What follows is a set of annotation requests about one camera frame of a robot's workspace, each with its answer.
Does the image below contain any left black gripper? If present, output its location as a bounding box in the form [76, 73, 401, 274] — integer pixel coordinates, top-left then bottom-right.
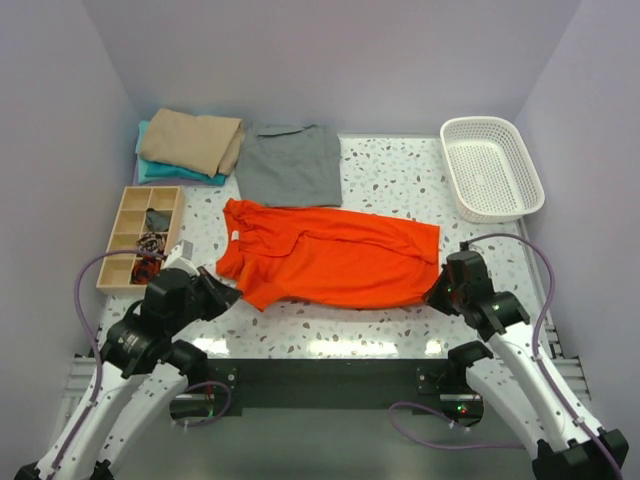
[168, 264, 244, 332]

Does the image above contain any orange t-shirt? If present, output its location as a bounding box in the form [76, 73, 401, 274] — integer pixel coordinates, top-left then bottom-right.
[216, 199, 440, 311]

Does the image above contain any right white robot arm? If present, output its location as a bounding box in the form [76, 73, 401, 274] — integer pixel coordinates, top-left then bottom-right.
[424, 250, 629, 479]

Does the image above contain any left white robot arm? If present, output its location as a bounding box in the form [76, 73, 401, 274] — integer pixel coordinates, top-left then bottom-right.
[16, 267, 242, 479]

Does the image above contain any red black patterned item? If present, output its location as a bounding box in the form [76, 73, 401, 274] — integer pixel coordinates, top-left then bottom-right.
[130, 256, 162, 285]

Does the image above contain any black white patterned item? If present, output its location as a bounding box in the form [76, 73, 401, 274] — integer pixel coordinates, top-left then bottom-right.
[136, 232, 166, 254]

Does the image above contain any grey item in tray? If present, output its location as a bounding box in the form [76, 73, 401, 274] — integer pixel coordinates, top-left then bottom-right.
[145, 208, 171, 233]

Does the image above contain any wooden compartment tray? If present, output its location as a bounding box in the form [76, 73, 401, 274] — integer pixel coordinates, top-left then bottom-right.
[96, 186, 185, 295]

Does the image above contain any white plastic basket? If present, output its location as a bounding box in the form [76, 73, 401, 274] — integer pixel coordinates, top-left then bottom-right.
[439, 116, 545, 224]

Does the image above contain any teal folded t-shirt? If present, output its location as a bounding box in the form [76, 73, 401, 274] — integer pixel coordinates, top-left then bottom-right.
[135, 121, 227, 187]

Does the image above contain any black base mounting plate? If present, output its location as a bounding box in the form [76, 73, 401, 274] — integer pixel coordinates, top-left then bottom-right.
[169, 358, 484, 422]

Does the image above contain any beige folded t-shirt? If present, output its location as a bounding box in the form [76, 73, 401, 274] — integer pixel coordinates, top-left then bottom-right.
[139, 108, 244, 178]

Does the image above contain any grey folded t-shirt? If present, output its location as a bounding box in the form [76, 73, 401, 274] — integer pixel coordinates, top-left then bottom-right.
[235, 123, 342, 207]

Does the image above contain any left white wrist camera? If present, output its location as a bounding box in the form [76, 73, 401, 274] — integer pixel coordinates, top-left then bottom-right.
[163, 240, 197, 276]

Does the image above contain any aluminium rail frame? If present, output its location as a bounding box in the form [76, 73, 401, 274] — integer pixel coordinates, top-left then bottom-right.
[49, 219, 596, 480]

